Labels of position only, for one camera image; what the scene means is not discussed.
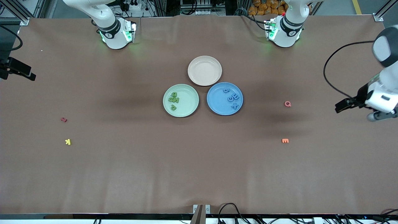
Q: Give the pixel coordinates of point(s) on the long white socket strip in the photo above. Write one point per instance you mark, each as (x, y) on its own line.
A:
(211, 12)

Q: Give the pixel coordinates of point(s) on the black table edge strip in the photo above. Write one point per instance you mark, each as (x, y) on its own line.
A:
(93, 216)

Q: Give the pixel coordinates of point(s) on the small metal clamp bracket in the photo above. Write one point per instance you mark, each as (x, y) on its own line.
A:
(207, 209)

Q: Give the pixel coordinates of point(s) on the white power strip with plugs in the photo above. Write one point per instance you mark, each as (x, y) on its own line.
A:
(136, 6)

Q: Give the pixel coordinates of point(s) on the beige round plate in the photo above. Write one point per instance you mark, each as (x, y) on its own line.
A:
(205, 71)

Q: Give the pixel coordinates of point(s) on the orange foam letter E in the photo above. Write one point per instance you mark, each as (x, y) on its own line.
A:
(285, 141)

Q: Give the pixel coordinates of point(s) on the red foam letter Q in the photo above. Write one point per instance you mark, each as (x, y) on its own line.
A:
(288, 104)

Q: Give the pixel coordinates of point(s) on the blue foam letter X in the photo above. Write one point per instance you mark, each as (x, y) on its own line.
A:
(234, 105)

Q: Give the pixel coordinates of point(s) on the yellow foam letter K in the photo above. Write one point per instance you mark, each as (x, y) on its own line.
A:
(68, 142)

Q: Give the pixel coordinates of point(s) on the orange bags pile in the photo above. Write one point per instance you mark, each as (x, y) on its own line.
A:
(264, 7)

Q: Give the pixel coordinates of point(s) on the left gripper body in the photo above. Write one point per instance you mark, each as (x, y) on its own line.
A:
(361, 94)

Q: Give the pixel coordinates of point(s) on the aluminium frame rail with bracket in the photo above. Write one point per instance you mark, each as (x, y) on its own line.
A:
(25, 21)
(378, 17)

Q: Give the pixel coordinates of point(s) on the blue round plate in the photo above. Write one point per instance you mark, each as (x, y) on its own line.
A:
(219, 104)

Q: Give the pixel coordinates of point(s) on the brown table cover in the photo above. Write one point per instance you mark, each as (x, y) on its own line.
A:
(199, 161)

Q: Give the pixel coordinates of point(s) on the brown upright post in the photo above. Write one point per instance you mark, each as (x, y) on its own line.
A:
(198, 216)

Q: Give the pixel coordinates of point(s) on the green round plate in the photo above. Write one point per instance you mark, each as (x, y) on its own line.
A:
(188, 105)

